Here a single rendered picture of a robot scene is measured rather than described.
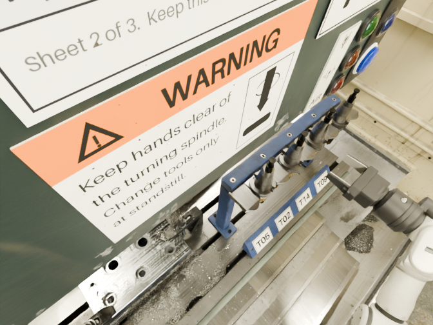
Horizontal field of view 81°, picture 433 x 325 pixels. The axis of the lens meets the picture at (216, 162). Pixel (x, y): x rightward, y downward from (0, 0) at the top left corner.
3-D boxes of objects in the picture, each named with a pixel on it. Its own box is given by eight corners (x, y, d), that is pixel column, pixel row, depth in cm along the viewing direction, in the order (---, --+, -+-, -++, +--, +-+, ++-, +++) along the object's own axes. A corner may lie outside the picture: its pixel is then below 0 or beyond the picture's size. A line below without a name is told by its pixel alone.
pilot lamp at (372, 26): (372, 36, 23) (386, 11, 21) (359, 45, 22) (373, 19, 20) (366, 33, 23) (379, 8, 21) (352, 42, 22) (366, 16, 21)
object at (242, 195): (263, 202, 60) (264, 201, 60) (248, 216, 58) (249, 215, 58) (243, 182, 63) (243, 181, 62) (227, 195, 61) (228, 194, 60)
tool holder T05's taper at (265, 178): (260, 171, 63) (265, 156, 57) (275, 182, 62) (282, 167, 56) (250, 183, 61) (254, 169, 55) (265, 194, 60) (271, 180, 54)
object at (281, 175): (292, 176, 65) (294, 175, 64) (279, 188, 63) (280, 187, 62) (272, 158, 67) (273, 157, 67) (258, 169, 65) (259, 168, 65)
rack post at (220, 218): (237, 229, 88) (251, 193, 63) (226, 240, 86) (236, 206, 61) (218, 209, 92) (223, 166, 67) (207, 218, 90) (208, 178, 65)
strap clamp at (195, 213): (203, 223, 89) (203, 207, 76) (173, 249, 84) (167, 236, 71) (197, 216, 90) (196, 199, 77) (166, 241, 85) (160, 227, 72)
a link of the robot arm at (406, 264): (417, 215, 64) (392, 262, 66) (426, 221, 56) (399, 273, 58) (448, 227, 61) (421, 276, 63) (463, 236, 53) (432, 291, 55)
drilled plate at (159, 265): (191, 253, 79) (191, 249, 75) (107, 326, 68) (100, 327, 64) (149, 201, 88) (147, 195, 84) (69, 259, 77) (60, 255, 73)
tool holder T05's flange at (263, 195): (258, 172, 66) (259, 167, 64) (278, 186, 64) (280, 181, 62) (243, 188, 63) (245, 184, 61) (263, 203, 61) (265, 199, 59)
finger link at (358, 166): (342, 160, 73) (361, 174, 70) (347, 153, 70) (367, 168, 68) (345, 157, 73) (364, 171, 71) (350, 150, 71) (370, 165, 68)
